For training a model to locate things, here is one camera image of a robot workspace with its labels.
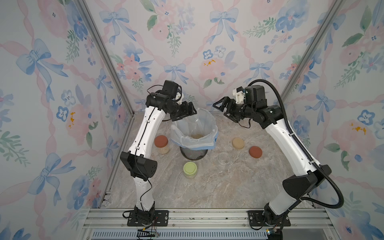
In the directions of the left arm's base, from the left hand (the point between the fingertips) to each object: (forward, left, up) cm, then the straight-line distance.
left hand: (192, 113), depth 77 cm
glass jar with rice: (-9, -20, -31) cm, 38 cm away
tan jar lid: (+3, -31, -32) cm, 45 cm away
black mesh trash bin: (-9, 0, -26) cm, 28 cm away
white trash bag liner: (+6, -3, -23) cm, 24 cm away
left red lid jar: (-4, +19, -21) cm, 29 cm away
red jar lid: (-5, -41, -31) cm, 52 cm away
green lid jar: (-20, +1, -25) cm, 32 cm away
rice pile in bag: (-3, -2, -16) cm, 17 cm away
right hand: (-2, -13, +6) cm, 14 cm away
